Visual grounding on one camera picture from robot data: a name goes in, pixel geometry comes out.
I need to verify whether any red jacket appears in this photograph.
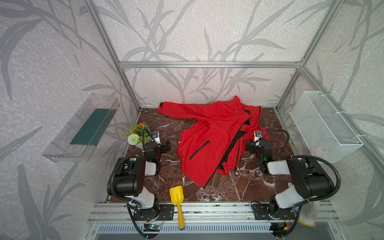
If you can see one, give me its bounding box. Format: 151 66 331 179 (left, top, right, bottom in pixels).
158 97 266 188

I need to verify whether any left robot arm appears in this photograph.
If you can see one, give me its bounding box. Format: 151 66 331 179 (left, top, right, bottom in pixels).
107 127 171 213

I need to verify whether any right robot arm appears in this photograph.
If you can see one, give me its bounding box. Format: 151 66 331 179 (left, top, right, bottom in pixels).
246 130 341 215

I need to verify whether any potted artificial flower plant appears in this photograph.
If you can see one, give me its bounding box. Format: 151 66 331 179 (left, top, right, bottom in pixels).
118 123 152 150

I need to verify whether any yellow plastic scoop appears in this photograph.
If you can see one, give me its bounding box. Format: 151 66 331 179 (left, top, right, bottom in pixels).
170 186 185 231

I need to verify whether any green circuit board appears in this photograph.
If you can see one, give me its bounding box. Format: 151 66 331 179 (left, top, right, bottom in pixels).
144 223 162 232

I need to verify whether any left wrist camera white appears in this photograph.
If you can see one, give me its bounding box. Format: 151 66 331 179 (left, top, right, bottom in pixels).
151 131 161 144

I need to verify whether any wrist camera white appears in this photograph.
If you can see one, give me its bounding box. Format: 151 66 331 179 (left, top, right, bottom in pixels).
151 131 161 144
254 131 263 148

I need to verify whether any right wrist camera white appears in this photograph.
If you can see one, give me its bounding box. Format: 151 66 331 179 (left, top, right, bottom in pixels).
254 131 263 148

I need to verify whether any white wire mesh basket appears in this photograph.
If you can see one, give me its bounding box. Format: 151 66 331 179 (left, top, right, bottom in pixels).
290 91 364 163

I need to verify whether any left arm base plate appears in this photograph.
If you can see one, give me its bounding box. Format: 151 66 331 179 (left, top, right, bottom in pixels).
133 204 175 221

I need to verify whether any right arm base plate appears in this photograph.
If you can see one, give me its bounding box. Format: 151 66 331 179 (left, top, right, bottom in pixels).
250 202 296 221

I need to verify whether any clear acrylic wall shelf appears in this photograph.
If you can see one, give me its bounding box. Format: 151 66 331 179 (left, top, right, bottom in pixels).
43 94 120 163

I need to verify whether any aluminium frame rail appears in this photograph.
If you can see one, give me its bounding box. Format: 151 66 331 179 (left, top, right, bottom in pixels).
86 201 340 224

